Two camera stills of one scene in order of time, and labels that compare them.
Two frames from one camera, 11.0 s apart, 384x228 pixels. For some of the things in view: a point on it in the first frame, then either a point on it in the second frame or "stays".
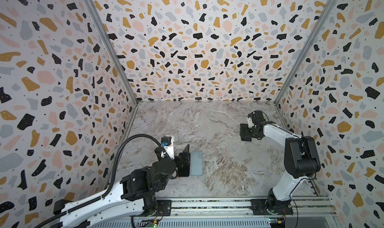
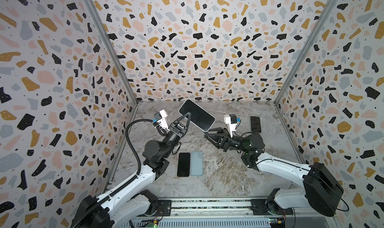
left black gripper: [186, 149] -> [176, 131]
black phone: [244, 132] -> [199, 116]
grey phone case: [196, 168] stays
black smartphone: [184, 163] stays
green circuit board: [154, 224] stays
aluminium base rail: [228, 213] stays
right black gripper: [250, 129] -> [226, 141]
